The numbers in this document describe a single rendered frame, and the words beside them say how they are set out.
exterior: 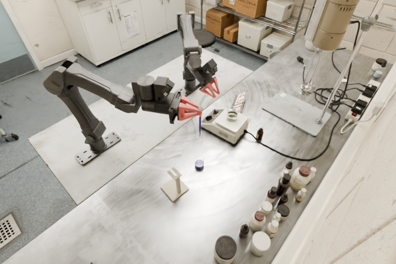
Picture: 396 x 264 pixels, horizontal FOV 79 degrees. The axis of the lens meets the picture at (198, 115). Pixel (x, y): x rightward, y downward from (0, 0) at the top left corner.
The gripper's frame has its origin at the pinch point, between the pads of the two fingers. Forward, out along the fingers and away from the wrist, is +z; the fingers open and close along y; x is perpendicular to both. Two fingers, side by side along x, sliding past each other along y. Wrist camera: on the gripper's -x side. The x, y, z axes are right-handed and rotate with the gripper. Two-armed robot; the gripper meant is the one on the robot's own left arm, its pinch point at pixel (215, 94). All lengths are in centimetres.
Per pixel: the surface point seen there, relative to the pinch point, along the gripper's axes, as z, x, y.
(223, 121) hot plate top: 11.4, -2.4, -8.7
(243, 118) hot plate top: 16.3, -6.4, -1.6
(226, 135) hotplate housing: 17.2, -1.2, -11.5
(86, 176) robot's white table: -8, 25, -62
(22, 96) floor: -123, 232, -28
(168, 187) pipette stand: 15.4, 5.3, -45.5
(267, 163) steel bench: 36.1, -10.8, -11.0
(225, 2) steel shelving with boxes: -72, 108, 212
